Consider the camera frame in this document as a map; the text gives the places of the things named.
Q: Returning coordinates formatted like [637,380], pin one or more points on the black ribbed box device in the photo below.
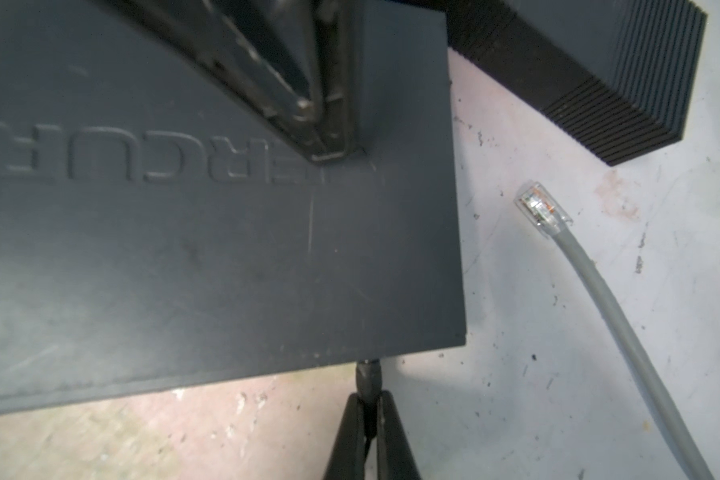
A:
[616,76]

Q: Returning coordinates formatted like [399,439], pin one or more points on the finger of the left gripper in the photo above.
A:
[316,70]
[227,40]

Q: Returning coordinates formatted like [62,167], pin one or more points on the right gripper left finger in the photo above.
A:
[347,458]

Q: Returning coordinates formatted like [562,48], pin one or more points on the black power adapter with plug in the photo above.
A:
[368,376]

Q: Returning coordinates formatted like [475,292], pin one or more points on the dark grey network switch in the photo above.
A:
[155,235]

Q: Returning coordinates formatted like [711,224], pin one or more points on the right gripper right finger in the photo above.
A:
[395,459]

